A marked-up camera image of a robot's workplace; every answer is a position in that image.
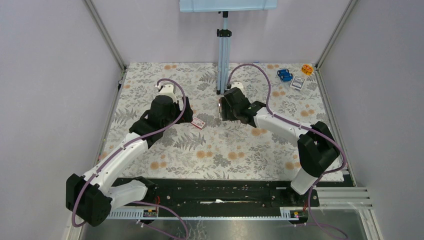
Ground orange round toy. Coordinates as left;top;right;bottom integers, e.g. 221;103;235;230
301;64;314;76

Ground red white staple box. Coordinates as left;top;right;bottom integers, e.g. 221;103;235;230
190;117;206;130

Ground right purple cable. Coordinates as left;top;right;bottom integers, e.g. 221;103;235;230
226;63;349;240

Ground blue toy car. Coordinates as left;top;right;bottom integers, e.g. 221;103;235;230
277;69;293;82

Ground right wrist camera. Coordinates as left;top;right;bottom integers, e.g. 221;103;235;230
230;82;244;92

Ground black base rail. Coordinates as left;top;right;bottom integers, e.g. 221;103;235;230
91;177;355;220

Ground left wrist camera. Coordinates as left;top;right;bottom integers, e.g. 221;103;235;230
156;83;176;101

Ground light blue board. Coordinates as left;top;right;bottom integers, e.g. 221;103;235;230
179;0;278;13

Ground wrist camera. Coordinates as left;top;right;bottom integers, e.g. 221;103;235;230
156;83;176;101
230;82;244;92

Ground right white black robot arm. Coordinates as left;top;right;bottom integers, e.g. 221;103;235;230
219;87;340;206

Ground floral patterned table mat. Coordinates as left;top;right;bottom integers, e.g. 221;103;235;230
99;62;329;180

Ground light blue tripod stand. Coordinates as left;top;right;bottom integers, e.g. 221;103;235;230
216;11;232;95

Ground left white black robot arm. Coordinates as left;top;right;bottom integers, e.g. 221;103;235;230
65;94;193;227

